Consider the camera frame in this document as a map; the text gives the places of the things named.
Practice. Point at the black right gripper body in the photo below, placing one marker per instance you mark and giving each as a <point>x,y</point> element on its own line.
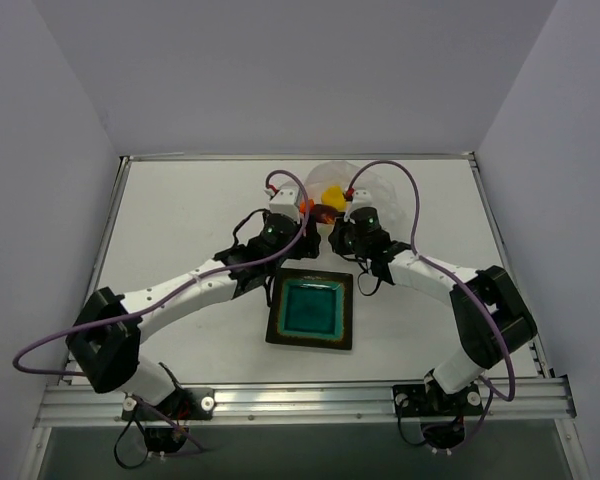
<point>338,239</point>

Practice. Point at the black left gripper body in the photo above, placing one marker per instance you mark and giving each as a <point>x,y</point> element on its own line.
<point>309,240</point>

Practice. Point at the translucent white plastic bag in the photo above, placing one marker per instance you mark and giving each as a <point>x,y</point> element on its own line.
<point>340,173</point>

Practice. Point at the dark brown fake fruit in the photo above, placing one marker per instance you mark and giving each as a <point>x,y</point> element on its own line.
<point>325,214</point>

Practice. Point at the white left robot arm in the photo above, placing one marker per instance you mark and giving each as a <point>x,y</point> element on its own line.
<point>111,328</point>

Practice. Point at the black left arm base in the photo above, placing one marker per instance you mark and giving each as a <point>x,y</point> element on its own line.
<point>165,428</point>

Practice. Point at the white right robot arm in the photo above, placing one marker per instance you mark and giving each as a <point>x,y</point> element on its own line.
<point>491,318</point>

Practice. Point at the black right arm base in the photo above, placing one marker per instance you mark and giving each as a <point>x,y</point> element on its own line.
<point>442,416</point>

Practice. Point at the orange fake fruit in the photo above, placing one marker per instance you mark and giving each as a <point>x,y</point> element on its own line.
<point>306,206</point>

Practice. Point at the yellow fake fruit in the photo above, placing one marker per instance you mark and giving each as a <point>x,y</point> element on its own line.
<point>334,197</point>

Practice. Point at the teal square ceramic plate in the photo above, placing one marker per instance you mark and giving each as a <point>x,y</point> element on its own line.
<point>312,309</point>

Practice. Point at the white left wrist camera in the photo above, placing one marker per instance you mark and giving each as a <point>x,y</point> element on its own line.
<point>286,202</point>

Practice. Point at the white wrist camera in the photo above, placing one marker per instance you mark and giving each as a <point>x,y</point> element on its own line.
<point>361,198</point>
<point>286,202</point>

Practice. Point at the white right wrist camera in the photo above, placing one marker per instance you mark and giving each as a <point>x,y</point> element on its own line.
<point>361,198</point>

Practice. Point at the aluminium front rail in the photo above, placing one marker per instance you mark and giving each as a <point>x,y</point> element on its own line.
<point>300,403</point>

